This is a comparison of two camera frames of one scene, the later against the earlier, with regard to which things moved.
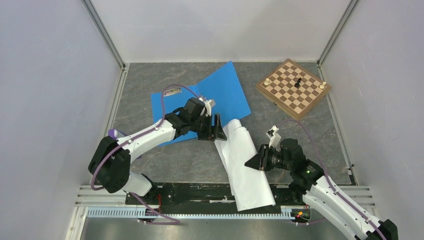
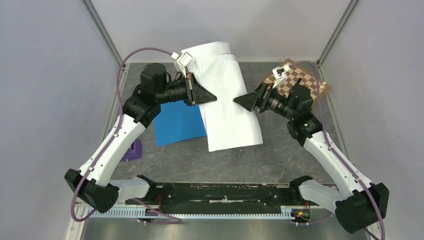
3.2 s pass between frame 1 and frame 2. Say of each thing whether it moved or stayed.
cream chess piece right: stayed
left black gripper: moved
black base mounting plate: stayed
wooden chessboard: stayed
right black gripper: moved
